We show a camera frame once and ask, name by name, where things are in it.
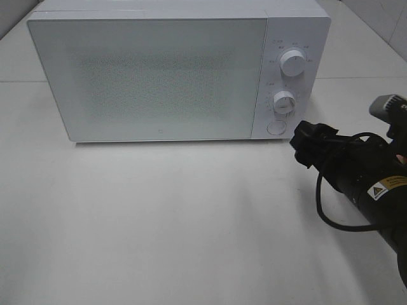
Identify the round white door button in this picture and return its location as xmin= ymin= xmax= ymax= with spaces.
xmin=266 ymin=120 xmax=287 ymax=136

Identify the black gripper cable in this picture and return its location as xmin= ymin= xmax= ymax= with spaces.
xmin=314 ymin=132 xmax=395 ymax=230

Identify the lower white timer knob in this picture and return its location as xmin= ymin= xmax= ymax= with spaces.
xmin=272 ymin=90 xmax=296 ymax=115

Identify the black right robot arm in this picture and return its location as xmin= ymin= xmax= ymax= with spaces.
xmin=290 ymin=121 xmax=406 ymax=252

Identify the white microwave oven body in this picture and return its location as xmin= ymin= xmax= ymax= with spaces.
xmin=27 ymin=1 xmax=331 ymax=142

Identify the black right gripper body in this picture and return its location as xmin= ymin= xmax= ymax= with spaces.
xmin=313 ymin=125 xmax=401 ymax=193

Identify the white microwave door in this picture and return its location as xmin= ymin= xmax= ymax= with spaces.
xmin=27 ymin=19 xmax=267 ymax=142

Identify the upper white power knob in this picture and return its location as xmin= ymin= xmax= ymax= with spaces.
xmin=279 ymin=48 xmax=307 ymax=77

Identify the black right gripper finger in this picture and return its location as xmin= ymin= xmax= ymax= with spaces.
xmin=289 ymin=121 xmax=321 ymax=149
xmin=294 ymin=147 xmax=318 ymax=169

